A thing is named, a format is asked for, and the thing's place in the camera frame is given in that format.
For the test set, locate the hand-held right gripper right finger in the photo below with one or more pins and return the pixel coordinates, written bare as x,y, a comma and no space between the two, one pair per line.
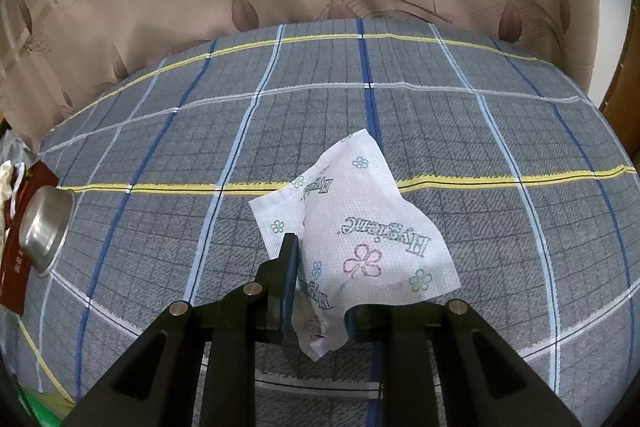
365,322

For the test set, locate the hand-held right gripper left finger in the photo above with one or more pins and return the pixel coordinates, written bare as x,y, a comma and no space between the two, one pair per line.
287,287

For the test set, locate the white flower-print wipe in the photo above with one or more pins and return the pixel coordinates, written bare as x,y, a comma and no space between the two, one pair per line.
370,217

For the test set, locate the cream cloth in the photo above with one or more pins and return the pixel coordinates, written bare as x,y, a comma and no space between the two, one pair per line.
6,182

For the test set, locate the stainless steel bowl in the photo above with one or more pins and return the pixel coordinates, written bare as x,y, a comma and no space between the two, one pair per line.
42,227

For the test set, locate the green packet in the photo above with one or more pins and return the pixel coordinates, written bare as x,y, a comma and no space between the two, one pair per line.
45,407

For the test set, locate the brown wooden door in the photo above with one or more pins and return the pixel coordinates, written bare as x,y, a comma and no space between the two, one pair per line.
625,107

